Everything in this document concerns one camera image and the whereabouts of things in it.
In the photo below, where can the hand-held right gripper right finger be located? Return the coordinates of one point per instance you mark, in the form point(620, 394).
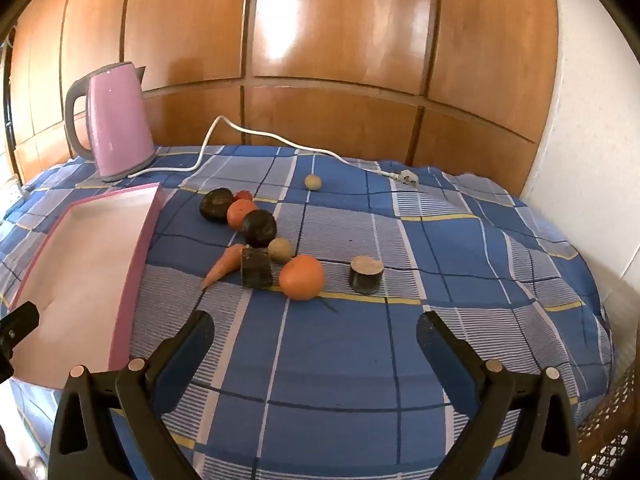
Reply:
point(442, 355)

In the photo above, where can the pink electric kettle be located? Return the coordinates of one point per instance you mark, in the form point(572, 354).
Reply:
point(117, 120)

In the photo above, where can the orange carrot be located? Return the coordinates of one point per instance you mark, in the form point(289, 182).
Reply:
point(222, 266)

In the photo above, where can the pink shallow cardboard box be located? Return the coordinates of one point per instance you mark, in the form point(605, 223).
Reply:
point(85, 270)

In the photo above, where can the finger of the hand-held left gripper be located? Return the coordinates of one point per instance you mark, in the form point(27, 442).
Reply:
point(17, 325)

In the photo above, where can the small beige round fruit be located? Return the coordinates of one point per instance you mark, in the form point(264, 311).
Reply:
point(280, 250)
point(313, 182)

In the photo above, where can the dark cut fruit beige face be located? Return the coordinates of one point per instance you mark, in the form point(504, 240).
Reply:
point(366, 275)

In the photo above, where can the wooden wardrobe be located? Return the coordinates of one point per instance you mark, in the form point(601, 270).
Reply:
point(350, 35)

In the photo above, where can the large orange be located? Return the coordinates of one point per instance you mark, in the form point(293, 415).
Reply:
point(301, 277)

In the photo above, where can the dark cut fruit piece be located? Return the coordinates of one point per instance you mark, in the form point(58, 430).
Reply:
point(216, 204)

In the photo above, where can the small red tomato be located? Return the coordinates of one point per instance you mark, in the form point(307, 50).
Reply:
point(243, 194)

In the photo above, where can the small orange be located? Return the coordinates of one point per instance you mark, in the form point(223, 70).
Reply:
point(240, 215)

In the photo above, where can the blue plaid blanket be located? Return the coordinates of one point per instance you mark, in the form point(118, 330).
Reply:
point(350, 360)

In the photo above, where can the dark round fruit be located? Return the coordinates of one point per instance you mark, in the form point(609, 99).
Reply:
point(259, 228)

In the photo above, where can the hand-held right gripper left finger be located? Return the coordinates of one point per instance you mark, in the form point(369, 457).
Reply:
point(187, 355)

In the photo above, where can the perforated wicker basket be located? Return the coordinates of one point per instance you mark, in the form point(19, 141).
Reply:
point(600, 435)

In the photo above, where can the dark brown fruit chunk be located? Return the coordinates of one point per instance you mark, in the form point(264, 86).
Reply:
point(256, 269)

